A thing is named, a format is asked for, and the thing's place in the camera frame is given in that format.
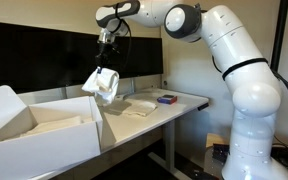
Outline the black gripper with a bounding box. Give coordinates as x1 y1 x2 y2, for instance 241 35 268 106
95 28 117 67

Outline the white cloth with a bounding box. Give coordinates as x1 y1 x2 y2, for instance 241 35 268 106
21 116 92 137
108 99 157 117
82 67 119 106

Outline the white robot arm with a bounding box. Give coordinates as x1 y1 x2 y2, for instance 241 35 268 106
96 0 288 180

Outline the folded white cloth on table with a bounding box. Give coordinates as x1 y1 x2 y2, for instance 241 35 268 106
108 99 157 117

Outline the red and blue small box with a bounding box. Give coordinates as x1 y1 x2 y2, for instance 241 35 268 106
157 95 177 105

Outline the white cloth in box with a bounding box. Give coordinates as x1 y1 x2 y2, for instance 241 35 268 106
21 116 92 137

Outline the white cardboard box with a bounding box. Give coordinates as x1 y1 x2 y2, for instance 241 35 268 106
0 86 102 180

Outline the white desk leg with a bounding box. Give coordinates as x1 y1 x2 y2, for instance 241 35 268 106
148 120 191 180

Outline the black vertical pole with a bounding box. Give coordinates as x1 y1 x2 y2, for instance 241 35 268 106
270 0 288 71

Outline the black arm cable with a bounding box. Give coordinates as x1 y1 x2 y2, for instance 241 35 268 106
112 2 133 69

